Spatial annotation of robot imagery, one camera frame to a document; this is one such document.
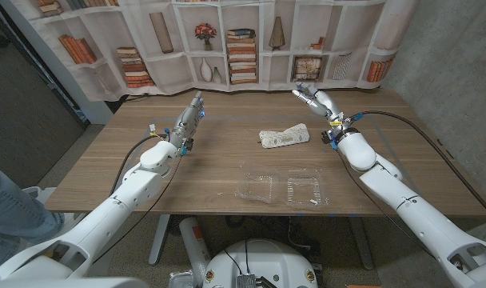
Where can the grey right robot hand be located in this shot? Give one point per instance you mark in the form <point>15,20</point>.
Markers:
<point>321,102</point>

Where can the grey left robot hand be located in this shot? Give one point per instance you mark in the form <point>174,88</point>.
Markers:
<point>187,124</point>

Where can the white robot shoulder cover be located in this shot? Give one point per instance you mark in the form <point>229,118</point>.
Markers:
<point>67,283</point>

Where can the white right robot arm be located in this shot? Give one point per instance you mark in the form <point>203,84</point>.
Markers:
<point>419,216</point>

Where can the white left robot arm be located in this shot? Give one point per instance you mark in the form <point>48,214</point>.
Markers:
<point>127,196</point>

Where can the clear plastic clamshell container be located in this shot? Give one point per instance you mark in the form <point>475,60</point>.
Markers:
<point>303,190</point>

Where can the printed bookshelf backdrop cloth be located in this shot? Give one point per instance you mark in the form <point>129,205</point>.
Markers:
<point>167,80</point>

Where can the small white scrap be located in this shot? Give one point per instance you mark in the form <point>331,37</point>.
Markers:
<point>313,201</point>

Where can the white roll with orange label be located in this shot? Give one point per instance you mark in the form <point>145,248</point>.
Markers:
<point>193,240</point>

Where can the grey table leg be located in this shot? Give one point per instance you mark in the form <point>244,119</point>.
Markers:
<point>159,240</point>
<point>363,244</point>

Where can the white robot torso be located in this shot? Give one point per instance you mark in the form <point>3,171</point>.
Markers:
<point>263,260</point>

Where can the dark textured door panel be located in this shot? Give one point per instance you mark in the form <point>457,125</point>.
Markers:
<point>23,120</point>

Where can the silver heatsink module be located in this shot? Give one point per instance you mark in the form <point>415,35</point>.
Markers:
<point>246,281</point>

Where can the person in blue jeans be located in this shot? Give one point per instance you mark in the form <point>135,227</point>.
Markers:
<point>11,216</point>

